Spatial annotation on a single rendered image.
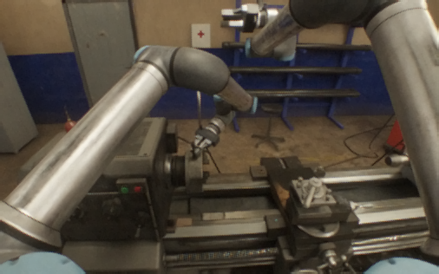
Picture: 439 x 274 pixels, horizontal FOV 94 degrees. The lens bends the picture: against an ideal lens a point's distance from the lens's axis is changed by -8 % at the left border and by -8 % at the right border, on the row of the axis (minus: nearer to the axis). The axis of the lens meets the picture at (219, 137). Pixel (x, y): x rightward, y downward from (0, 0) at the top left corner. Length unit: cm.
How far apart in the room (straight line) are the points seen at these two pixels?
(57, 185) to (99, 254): 94
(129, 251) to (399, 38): 133
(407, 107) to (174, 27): 378
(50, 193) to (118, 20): 383
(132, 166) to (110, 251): 53
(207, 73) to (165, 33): 346
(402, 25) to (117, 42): 401
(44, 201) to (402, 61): 69
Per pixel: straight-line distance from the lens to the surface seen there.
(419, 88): 50
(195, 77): 63
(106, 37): 429
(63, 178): 49
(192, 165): 117
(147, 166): 100
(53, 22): 469
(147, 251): 132
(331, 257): 129
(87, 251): 143
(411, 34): 54
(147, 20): 411
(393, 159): 172
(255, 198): 165
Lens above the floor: 189
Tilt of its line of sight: 30 degrees down
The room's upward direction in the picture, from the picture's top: straight up
